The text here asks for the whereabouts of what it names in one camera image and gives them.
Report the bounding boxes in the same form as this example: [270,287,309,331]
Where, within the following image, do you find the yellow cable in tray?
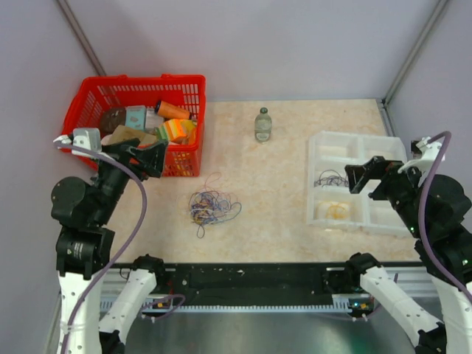
[323,201,352,220]

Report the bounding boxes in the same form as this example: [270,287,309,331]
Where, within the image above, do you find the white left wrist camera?
[53,128,102,152]

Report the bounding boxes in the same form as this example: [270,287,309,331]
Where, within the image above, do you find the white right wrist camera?
[398,136,442,173]

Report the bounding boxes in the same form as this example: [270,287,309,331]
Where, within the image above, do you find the brown round cookie pack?
[99,107,126,135]

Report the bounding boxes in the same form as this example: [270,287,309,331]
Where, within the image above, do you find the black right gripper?
[344,153,428,235]

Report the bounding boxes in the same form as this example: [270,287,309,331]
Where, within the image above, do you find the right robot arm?
[344,156,471,353]

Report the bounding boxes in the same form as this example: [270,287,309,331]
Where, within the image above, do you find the grey white box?
[145,108,164,133]

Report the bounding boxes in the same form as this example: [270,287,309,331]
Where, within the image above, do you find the brown cardboard box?
[108,125,157,146]

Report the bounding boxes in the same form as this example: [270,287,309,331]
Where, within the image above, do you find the red plastic basket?
[61,74,207,177]

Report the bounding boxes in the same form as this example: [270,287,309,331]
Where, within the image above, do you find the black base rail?
[151,263,363,307]

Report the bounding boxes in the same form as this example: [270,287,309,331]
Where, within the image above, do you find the multicolour cable pile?
[178,171,243,239]

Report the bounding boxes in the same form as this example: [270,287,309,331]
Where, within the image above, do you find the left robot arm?
[51,136,167,353]

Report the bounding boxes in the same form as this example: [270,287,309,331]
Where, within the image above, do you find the dark cables in tray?
[313,169,351,189]

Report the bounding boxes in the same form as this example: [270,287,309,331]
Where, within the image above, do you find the orange cylinder tube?
[154,100,192,120]

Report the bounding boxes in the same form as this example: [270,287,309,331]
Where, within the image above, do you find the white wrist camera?
[53,128,102,152]
[398,136,442,173]

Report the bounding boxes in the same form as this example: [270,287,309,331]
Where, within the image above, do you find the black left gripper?
[92,136,168,223]

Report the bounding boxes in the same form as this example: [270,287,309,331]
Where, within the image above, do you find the white compartment tray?
[306,131,409,237]

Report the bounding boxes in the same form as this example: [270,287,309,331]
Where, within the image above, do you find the orange striped sponge pack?
[156,119,197,145]

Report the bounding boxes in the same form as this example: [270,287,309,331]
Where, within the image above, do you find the clear glass bottle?
[254,107,272,143]

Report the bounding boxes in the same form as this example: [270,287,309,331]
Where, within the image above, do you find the teal small box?
[125,105,147,131]

